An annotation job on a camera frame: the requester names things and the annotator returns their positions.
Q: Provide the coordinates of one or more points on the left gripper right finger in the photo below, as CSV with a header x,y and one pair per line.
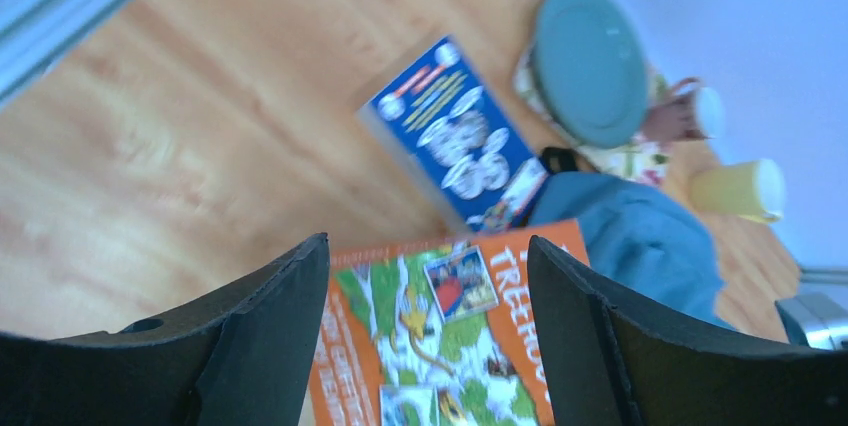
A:
x,y
613,356

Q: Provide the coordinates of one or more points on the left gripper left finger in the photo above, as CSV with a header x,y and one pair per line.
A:
x,y
239,355

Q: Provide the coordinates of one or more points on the blue fabric backpack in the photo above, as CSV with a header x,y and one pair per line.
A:
x,y
634,234

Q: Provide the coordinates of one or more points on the orange treehouse book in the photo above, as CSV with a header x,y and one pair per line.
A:
x,y
438,332

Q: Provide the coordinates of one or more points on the dark blue paperback book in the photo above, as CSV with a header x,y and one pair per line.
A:
x,y
438,119

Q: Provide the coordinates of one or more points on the floral serving tray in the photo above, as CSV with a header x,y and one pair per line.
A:
x,y
639,160

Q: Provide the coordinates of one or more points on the yellow ceramic mug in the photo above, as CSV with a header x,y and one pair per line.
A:
x,y
753,190

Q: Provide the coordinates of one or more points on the pink patterned mug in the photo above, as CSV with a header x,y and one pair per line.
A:
x,y
689,110

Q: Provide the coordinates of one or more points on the green ceramic plate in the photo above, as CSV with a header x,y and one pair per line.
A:
x,y
591,71

